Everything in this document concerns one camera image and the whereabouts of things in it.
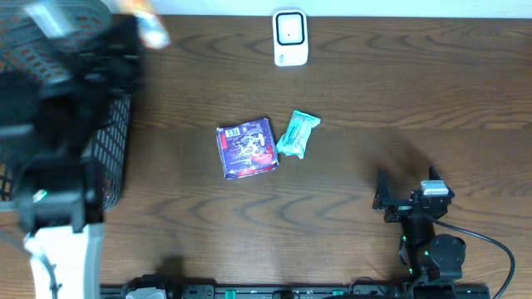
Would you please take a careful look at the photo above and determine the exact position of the small orange packet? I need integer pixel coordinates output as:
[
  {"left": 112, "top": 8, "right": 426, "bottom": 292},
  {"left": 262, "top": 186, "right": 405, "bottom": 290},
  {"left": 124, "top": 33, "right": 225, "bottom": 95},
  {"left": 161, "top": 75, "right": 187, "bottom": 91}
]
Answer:
[{"left": 118, "top": 0, "right": 170, "bottom": 50}]

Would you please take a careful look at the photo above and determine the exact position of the green wipes packet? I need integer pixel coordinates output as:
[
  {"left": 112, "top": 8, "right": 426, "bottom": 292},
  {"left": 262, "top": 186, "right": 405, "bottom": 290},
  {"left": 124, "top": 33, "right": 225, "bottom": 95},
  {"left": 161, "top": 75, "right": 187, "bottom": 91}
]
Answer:
[{"left": 276, "top": 110, "right": 321, "bottom": 159}]

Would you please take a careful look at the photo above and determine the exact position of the purple snack package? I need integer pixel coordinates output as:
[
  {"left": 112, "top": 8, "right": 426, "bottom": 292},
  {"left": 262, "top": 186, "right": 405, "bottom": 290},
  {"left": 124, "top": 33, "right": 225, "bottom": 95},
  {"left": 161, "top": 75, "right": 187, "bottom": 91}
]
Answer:
[{"left": 216, "top": 118, "right": 279, "bottom": 179}]

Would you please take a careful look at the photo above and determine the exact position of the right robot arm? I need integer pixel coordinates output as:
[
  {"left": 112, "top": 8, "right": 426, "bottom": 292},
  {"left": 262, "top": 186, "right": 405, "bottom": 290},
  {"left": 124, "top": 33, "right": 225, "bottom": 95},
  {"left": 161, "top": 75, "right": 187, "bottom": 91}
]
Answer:
[{"left": 372, "top": 167, "right": 466, "bottom": 283}]

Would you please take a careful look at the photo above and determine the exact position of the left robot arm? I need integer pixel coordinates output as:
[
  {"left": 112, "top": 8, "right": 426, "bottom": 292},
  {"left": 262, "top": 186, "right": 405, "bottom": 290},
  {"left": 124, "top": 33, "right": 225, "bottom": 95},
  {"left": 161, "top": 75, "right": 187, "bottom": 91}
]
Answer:
[{"left": 1, "top": 16, "right": 143, "bottom": 298}]

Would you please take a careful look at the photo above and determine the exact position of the white barcode scanner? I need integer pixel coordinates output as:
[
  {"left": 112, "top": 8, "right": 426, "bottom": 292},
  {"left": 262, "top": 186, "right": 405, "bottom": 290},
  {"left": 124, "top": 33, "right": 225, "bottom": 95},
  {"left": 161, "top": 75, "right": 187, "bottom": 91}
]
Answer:
[{"left": 272, "top": 10, "right": 309, "bottom": 67}]

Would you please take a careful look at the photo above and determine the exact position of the grey plastic basket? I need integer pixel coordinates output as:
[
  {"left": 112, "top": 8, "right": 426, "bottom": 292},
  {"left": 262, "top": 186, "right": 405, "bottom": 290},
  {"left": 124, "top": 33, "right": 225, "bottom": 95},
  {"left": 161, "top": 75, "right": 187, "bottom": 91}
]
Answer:
[{"left": 1, "top": 1, "right": 131, "bottom": 211}]

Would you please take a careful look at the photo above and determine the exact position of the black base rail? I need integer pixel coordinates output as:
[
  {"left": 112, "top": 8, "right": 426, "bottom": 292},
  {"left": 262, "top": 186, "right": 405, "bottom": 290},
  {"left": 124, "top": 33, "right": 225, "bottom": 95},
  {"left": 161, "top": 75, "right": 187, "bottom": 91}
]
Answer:
[{"left": 101, "top": 275, "right": 490, "bottom": 299}]

